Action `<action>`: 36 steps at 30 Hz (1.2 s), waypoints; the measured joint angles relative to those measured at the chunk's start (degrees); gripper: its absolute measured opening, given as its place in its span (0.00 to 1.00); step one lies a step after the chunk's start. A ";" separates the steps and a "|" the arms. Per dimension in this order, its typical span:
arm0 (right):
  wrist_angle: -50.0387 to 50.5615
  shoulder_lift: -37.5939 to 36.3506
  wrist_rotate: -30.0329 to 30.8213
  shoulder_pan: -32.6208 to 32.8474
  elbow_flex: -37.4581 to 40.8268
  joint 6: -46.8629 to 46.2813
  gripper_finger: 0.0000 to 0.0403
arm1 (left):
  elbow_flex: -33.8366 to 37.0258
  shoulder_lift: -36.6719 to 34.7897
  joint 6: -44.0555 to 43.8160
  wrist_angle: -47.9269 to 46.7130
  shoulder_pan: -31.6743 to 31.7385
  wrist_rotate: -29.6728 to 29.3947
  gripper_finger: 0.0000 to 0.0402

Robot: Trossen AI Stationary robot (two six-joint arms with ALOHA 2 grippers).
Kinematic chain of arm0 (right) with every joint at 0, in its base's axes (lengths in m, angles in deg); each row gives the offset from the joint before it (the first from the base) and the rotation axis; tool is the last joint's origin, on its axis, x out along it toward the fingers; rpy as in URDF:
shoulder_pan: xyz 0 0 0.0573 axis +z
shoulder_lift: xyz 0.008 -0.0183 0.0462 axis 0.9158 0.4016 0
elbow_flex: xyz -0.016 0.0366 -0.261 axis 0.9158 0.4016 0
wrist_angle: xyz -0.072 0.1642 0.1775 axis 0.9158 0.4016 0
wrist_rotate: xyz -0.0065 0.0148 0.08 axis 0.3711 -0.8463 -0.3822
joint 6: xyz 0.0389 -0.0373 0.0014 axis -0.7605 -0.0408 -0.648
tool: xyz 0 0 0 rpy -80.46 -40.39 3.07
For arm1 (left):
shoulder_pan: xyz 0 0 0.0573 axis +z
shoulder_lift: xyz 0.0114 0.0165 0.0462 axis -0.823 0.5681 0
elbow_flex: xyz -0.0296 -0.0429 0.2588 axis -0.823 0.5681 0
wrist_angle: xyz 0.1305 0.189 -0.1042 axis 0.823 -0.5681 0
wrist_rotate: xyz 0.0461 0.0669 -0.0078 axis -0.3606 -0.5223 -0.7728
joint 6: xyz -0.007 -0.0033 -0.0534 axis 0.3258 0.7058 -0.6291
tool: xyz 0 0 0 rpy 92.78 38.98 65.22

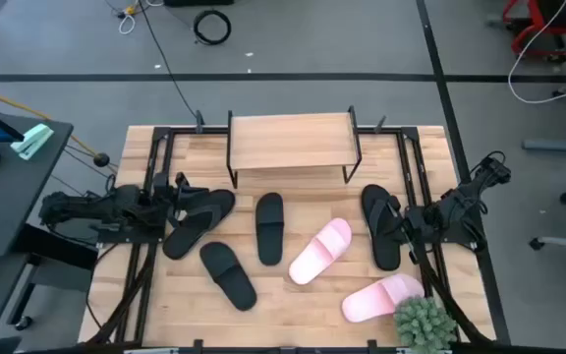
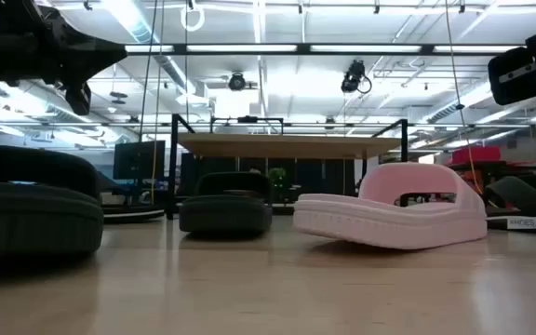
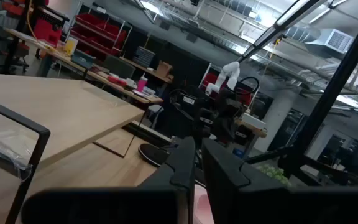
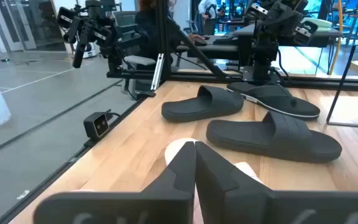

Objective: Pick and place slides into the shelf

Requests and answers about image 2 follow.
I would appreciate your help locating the black sandal with white stripe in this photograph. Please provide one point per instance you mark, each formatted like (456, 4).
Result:
(133, 218)
(519, 195)

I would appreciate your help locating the wooden shelf with black frame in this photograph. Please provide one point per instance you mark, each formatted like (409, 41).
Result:
(286, 146)

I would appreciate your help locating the red box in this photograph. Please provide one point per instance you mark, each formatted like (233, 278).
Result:
(475, 155)

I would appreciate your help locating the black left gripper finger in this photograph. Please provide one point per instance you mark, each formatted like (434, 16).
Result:
(103, 58)

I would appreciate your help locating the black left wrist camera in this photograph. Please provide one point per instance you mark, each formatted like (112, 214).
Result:
(78, 100)

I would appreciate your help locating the pink foam slide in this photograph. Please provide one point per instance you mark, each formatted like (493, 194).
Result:
(389, 228)

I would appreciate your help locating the green potted plant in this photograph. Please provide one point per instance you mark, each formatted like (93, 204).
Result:
(277, 177)

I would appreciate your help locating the black computer monitor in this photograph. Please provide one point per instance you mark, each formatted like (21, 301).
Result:
(138, 160)

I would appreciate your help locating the black round ceiling camera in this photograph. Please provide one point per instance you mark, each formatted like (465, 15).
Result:
(237, 82)

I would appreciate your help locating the black foam slide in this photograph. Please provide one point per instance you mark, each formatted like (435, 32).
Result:
(226, 211)
(30, 209)

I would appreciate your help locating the black background table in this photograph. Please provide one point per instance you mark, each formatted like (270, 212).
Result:
(505, 166)

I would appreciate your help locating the black overhead frame beam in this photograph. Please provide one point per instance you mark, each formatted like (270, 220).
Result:
(179, 48)

